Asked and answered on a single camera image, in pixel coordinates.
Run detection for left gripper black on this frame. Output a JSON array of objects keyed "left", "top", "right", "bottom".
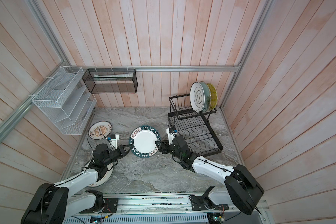
[{"left": 104, "top": 144, "right": 134, "bottom": 165}]

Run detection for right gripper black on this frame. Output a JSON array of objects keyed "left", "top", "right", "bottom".
[{"left": 156, "top": 139, "right": 183, "bottom": 161}]

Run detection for white plate green lettered rim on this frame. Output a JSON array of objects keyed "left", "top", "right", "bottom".
[{"left": 129, "top": 126, "right": 161, "bottom": 158}]

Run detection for orange sunburst plate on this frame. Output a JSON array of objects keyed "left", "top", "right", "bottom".
[
  {"left": 87, "top": 163, "right": 114, "bottom": 188},
  {"left": 88, "top": 121, "right": 113, "bottom": 140}
]

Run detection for white plate dark rim characters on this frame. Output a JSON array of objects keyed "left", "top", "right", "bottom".
[{"left": 189, "top": 82, "right": 205, "bottom": 113}]

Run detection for mint green flower plate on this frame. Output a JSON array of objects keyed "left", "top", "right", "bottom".
[{"left": 199, "top": 81, "right": 211, "bottom": 113}]

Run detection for yellow woven round plate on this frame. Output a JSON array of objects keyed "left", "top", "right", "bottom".
[{"left": 207, "top": 83, "right": 218, "bottom": 110}]

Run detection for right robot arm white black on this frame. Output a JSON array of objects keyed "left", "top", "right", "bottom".
[{"left": 155, "top": 136, "right": 264, "bottom": 215}]

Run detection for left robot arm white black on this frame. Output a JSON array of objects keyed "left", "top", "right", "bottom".
[{"left": 21, "top": 144, "right": 133, "bottom": 224}]

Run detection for black two-tier dish rack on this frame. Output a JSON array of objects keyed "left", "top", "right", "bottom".
[{"left": 168, "top": 94, "right": 223, "bottom": 156}]

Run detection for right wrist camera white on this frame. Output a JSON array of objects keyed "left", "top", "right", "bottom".
[{"left": 166, "top": 128, "right": 176, "bottom": 145}]

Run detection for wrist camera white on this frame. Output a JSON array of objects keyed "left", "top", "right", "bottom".
[
  {"left": 106, "top": 134, "right": 119, "bottom": 150},
  {"left": 166, "top": 128, "right": 176, "bottom": 145}
]

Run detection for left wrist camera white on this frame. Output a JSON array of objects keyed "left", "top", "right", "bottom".
[{"left": 106, "top": 134, "right": 119, "bottom": 150}]

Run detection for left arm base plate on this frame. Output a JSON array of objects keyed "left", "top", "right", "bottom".
[{"left": 80, "top": 197, "right": 119, "bottom": 214}]

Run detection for aluminium mounting rail base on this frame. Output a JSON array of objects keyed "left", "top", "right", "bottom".
[{"left": 64, "top": 192, "right": 274, "bottom": 224}]

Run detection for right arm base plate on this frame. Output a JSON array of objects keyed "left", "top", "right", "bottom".
[{"left": 189, "top": 195, "right": 229, "bottom": 211}]

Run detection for black mesh wall basket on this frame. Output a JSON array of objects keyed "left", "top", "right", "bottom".
[{"left": 83, "top": 68, "right": 138, "bottom": 94}]

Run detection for horizontal aluminium frame bar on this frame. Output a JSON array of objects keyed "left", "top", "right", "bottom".
[{"left": 78, "top": 65, "right": 240, "bottom": 72}]

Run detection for white wire mesh shelf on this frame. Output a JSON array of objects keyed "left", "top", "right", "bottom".
[{"left": 32, "top": 66, "right": 97, "bottom": 135}]

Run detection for left aluminium frame bar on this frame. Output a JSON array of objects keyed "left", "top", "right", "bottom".
[{"left": 0, "top": 61, "right": 69, "bottom": 144}]

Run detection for right aluminium frame post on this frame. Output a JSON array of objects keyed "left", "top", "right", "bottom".
[{"left": 220, "top": 0, "right": 275, "bottom": 110}]

